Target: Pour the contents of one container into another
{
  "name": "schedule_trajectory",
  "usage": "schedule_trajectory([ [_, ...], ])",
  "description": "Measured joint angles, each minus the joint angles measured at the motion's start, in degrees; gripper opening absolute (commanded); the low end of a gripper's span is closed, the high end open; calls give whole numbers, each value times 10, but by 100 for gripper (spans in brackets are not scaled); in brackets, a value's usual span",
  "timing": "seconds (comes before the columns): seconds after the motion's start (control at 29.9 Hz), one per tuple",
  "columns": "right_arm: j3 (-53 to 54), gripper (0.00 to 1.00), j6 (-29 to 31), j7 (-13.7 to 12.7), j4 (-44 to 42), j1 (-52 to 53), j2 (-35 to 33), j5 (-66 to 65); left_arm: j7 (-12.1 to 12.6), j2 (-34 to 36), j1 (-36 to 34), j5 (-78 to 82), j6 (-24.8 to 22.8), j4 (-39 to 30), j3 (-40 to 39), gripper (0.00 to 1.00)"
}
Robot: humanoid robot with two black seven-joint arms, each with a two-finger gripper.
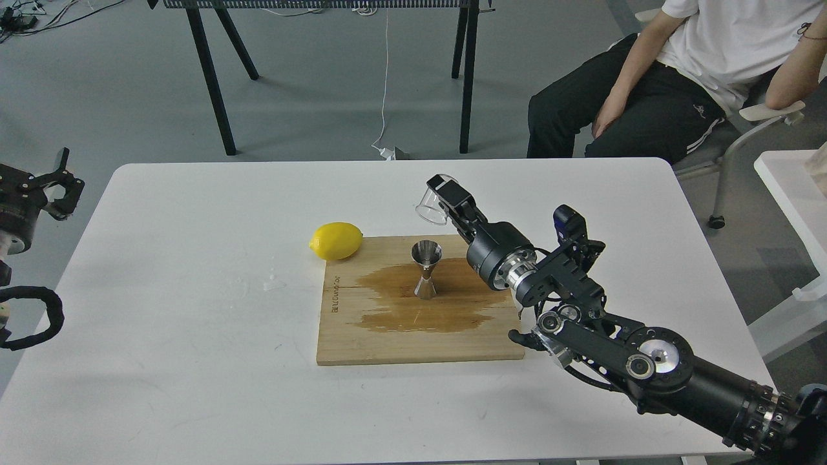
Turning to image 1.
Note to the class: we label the wooden cutting board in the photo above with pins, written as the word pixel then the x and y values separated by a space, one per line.
pixel 370 315

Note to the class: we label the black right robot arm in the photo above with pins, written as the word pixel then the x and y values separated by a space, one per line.
pixel 654 367

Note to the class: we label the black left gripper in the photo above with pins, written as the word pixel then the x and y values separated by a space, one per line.
pixel 14 210

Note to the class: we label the steel double jigger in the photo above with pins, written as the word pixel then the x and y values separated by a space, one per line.
pixel 426 254

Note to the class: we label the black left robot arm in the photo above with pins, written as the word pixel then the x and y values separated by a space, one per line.
pixel 60 192

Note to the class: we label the seated person white shirt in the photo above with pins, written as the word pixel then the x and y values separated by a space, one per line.
pixel 659 93

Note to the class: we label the grey office chair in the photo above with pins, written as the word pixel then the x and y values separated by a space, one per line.
pixel 717 153

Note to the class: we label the small clear glass cup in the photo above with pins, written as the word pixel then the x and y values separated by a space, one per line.
pixel 429 208

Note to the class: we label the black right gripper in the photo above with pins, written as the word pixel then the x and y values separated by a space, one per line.
pixel 497 252

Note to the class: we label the yellow lemon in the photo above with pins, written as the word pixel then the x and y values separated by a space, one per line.
pixel 335 241

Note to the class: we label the black metal frame table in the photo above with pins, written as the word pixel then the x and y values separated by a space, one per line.
pixel 262 45

